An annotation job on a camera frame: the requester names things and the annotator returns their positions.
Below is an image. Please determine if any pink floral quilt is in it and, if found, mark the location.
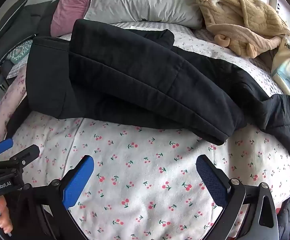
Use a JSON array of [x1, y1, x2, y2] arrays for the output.
[[0, 65, 29, 145]]

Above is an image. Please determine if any teal patterned cloth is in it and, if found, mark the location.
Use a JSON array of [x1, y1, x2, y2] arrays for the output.
[[6, 40, 33, 65]]

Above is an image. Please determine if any grey pillow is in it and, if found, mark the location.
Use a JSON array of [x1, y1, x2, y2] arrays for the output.
[[84, 0, 219, 29]]

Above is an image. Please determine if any white tote bag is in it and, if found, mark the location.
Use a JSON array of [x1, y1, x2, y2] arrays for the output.
[[271, 35, 290, 105]]

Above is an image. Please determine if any dark grey jacket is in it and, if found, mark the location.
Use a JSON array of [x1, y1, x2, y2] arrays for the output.
[[0, 0, 60, 65]]

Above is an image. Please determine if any cherry print bed sheet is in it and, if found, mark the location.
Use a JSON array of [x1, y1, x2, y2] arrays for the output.
[[0, 21, 290, 240]]

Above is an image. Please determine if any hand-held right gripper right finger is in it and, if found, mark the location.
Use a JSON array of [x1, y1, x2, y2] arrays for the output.
[[196, 154, 279, 240]]

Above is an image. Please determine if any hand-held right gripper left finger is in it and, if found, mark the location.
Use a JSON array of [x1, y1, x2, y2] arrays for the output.
[[23, 155, 95, 240]]

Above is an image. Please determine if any person's left hand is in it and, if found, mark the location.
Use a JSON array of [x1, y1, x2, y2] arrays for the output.
[[0, 196, 14, 234]]

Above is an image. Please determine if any black quilted garment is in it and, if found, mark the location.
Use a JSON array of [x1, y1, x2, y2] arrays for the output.
[[25, 19, 290, 156]]

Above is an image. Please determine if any pink pillow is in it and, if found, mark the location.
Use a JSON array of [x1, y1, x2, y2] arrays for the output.
[[50, 0, 99, 37]]

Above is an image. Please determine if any beige fuzzy robe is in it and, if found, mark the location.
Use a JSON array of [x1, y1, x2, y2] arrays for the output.
[[197, 0, 290, 58]]

